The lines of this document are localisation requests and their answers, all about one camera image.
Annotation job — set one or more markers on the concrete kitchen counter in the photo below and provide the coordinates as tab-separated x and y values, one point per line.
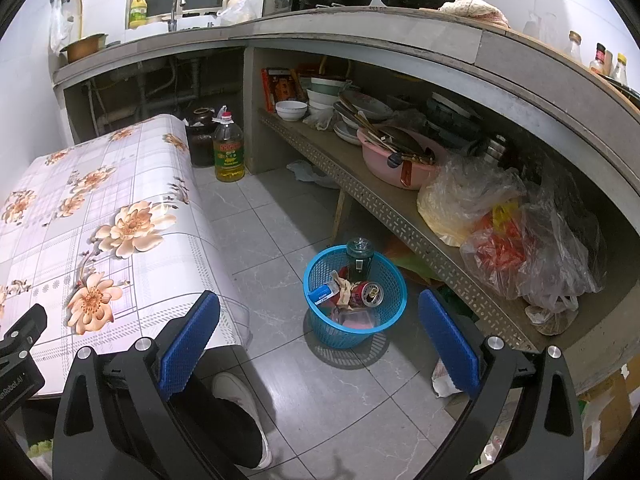
400	25

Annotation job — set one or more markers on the person's white shoe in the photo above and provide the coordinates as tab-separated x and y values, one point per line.
245	405

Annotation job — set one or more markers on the stack of plates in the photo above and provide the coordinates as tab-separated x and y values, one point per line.
365	110

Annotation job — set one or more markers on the red drink can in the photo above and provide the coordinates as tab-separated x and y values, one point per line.
367	294

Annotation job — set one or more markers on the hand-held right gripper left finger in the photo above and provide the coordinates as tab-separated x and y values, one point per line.
190	340

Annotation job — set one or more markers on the blue plastic basket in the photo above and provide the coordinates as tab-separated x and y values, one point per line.
385	280

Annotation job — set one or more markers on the yellow cooking oil bottle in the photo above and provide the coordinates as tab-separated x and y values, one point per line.
229	152

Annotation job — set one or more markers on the yellow capped sauce bottle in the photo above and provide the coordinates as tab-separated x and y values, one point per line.
620	70

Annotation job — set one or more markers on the white paper on floor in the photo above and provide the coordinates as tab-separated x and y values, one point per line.
447	377

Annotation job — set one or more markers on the copper pot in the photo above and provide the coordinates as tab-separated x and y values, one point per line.
84	49

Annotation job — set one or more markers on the beige wrapper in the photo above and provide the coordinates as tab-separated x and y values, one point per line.
342	287

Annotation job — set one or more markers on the knitted cloth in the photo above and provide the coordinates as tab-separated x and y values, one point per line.
475	10

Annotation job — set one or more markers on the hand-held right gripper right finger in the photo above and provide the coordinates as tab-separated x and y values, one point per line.
447	345

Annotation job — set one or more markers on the white bag on floor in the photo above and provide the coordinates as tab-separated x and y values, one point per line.
307	172

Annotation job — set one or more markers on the white jar in plastic bag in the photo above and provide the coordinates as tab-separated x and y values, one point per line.
237	10

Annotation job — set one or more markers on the hanging white plastic bag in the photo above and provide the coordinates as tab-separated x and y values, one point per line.
61	22

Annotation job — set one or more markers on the pink knitted sponge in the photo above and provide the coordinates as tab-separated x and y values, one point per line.
362	319

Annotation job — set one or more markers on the perforated metal shelf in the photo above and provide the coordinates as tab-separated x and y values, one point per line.
380	210

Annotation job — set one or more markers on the metal faucet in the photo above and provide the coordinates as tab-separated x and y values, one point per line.
175	10

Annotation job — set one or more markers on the dark capped sauce bottle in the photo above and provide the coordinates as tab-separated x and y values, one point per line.
598	60

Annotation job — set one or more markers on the dark ceramic jar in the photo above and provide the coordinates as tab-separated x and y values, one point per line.
200	135

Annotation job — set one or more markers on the cardboard box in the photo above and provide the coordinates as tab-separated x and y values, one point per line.
610	410

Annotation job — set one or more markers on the red printed box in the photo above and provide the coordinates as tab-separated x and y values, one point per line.
280	87

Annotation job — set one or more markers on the blue white carton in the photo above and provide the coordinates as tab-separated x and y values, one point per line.
324	294

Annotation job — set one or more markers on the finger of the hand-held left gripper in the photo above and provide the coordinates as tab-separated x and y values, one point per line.
25	327

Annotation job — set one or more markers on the pink plastic basin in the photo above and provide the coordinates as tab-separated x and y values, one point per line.
390	165

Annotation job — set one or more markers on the white bowl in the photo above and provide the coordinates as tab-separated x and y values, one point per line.
291	110

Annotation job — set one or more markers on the clear sauce bottle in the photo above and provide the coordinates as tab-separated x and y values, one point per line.
575	47

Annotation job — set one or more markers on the clear bag with red contents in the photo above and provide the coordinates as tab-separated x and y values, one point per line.
540	255

